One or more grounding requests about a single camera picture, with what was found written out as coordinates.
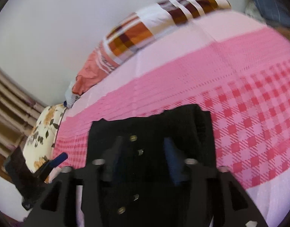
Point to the floral cream pillow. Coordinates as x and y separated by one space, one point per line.
40 143

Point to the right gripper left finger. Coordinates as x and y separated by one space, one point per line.
57 204

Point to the salmon and plaid pillow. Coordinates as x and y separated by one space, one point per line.
133 33

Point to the blue checked cloth pile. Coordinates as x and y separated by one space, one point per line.
274 12

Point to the pink checked bed sheet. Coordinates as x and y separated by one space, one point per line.
229 64

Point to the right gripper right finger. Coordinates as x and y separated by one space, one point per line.
216 198

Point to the black jeans with sequins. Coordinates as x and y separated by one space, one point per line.
141 191

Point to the beige striped curtain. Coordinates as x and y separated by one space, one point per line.
18 115

